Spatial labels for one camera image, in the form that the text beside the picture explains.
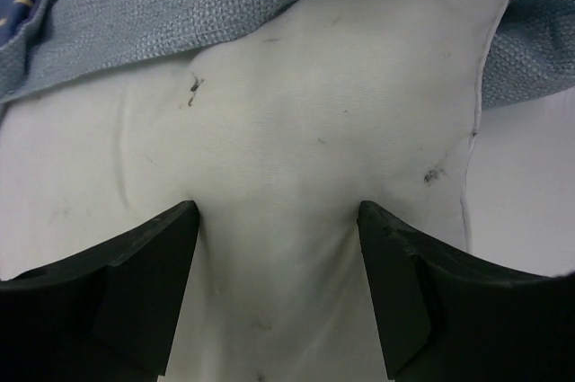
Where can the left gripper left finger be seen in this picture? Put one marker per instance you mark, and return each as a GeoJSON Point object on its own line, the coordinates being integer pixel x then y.
{"type": "Point", "coordinates": [108, 313]}

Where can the white pillow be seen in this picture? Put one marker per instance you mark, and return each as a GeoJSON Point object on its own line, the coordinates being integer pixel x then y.
{"type": "Point", "coordinates": [278, 137]}

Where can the blue patterned pillowcase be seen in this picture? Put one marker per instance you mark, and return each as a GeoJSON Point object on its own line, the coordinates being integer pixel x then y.
{"type": "Point", "coordinates": [48, 42]}

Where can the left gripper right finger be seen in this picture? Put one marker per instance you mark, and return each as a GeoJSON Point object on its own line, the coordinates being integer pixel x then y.
{"type": "Point", "coordinates": [445, 315]}

